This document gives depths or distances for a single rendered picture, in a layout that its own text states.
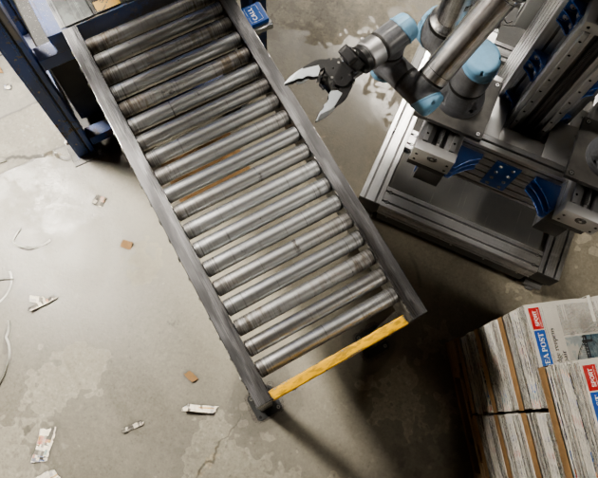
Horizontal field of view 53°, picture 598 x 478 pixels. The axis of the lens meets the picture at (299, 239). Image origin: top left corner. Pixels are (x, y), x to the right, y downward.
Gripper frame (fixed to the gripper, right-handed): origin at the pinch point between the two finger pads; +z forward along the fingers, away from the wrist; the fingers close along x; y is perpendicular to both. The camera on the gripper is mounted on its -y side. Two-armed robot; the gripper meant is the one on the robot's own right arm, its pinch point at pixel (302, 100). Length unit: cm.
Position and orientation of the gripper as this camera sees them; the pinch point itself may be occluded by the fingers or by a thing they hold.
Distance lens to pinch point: 142.8
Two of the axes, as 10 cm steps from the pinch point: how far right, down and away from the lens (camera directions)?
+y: -1.2, 1.9, 9.7
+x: -6.3, -7.7, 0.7
